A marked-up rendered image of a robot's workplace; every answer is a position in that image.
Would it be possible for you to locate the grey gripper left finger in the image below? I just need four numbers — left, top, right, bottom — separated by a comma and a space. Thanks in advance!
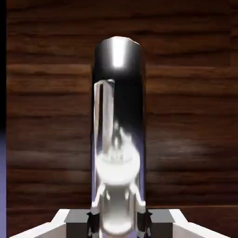
9, 208, 92, 238

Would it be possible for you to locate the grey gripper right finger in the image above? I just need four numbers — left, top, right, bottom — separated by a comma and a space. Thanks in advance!
145, 208, 230, 238

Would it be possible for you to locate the curved shiny metal handle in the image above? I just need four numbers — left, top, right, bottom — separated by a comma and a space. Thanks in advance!
90, 35, 147, 238

